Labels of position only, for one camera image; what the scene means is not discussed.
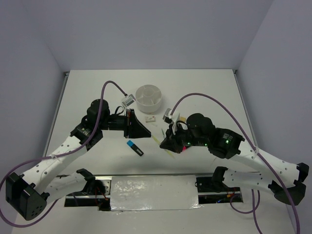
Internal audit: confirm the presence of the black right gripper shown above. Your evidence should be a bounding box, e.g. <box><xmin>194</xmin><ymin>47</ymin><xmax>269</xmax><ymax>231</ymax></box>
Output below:
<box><xmin>159</xmin><ymin>121</ymin><xmax>208</xmax><ymax>153</ymax></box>

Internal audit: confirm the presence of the yellow highlighter pen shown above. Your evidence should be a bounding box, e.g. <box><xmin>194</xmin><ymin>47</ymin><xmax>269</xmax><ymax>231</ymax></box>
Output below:
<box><xmin>151</xmin><ymin>134</ymin><xmax>176</xmax><ymax>160</ymax></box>

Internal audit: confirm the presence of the white round divided organizer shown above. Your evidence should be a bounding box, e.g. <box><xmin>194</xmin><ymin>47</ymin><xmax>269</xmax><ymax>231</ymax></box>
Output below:
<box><xmin>135</xmin><ymin>84</ymin><xmax>162</xmax><ymax>114</ymax></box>

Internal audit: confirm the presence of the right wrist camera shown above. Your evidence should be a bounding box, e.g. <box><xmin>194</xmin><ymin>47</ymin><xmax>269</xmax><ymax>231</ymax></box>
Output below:
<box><xmin>163</xmin><ymin>108</ymin><xmax>173</xmax><ymax>124</ymax></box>

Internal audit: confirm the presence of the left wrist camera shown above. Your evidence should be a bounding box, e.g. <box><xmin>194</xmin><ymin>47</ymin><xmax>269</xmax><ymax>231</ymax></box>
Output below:
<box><xmin>121</xmin><ymin>94</ymin><xmax>136</xmax><ymax>108</ymax></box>

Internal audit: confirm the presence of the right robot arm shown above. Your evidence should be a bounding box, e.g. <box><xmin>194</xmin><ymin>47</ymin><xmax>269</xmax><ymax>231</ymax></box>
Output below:
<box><xmin>160</xmin><ymin>113</ymin><xmax>309</xmax><ymax>205</ymax></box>

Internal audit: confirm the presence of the white boxed eraser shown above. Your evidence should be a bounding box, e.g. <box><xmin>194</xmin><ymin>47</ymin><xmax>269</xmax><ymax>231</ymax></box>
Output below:
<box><xmin>145</xmin><ymin>116</ymin><xmax>156</xmax><ymax>123</ymax></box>

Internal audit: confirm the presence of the blue capped black highlighter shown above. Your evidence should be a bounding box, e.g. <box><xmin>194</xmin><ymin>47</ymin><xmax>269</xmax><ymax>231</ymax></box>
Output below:
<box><xmin>127</xmin><ymin>140</ymin><xmax>144</xmax><ymax>156</ymax></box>

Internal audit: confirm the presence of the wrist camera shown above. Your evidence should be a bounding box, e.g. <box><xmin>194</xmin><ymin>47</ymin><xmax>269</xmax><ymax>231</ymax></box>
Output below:
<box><xmin>163</xmin><ymin>108</ymin><xmax>173</xmax><ymax>124</ymax></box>
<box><xmin>121</xmin><ymin>94</ymin><xmax>136</xmax><ymax>108</ymax></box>

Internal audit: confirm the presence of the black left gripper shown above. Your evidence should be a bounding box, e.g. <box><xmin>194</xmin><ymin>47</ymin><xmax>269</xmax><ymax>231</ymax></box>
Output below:
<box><xmin>99</xmin><ymin>109</ymin><xmax>151</xmax><ymax>139</ymax></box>

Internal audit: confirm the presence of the silver foil covered plate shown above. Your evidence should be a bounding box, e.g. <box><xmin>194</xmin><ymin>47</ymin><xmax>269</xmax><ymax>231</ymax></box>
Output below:
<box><xmin>110</xmin><ymin>175</ymin><xmax>200</xmax><ymax>211</ymax></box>

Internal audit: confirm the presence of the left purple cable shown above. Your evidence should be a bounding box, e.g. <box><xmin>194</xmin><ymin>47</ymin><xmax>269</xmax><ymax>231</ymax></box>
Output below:
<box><xmin>0</xmin><ymin>81</ymin><xmax>129</xmax><ymax>226</ymax></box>

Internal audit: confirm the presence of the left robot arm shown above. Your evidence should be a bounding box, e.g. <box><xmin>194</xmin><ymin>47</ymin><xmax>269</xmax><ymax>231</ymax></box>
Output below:
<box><xmin>5</xmin><ymin>99</ymin><xmax>151</xmax><ymax>221</ymax></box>

